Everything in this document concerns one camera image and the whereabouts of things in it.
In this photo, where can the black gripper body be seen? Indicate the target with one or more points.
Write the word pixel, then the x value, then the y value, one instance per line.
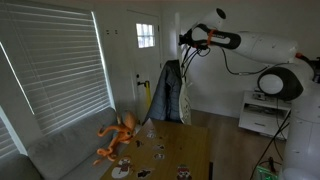
pixel 188 40

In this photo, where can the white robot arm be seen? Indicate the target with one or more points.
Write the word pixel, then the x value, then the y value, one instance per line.
pixel 266 46

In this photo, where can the white door with window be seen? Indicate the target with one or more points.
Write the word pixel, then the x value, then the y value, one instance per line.
pixel 146 63

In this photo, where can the dark quilted jacket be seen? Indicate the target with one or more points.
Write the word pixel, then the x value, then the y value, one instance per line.
pixel 165 93

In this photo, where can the small pale sticker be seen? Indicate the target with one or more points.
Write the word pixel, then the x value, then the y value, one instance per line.
pixel 151 134

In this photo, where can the wooden table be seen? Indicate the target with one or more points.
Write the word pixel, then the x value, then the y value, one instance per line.
pixel 186 146

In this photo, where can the orange octopus plush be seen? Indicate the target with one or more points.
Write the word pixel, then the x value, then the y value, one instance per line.
pixel 125 131

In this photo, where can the small round sticker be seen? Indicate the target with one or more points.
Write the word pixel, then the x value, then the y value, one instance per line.
pixel 159 156
pixel 159 147

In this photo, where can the small dark sticker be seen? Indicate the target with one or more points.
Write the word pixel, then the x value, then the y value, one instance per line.
pixel 145 173
pixel 139 143

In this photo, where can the white shelf unit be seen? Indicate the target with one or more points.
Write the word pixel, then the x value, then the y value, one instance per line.
pixel 263 120

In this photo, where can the large white window blinds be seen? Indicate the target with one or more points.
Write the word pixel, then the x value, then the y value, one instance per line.
pixel 56 66

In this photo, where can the red nutcracker sticker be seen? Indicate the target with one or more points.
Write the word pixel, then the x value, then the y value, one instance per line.
pixel 184 172

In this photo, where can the white snowman sticker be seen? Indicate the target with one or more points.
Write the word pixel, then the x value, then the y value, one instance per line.
pixel 122 167

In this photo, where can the green lit electronics box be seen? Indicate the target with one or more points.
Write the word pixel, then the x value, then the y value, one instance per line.
pixel 265 172

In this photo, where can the grey couch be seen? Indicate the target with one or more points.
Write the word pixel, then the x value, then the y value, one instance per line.
pixel 60 150

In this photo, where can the narrow white window blinds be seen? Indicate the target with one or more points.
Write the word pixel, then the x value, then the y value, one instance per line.
pixel 6 140

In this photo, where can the small wall switch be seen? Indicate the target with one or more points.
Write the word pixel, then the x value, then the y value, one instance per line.
pixel 116 32

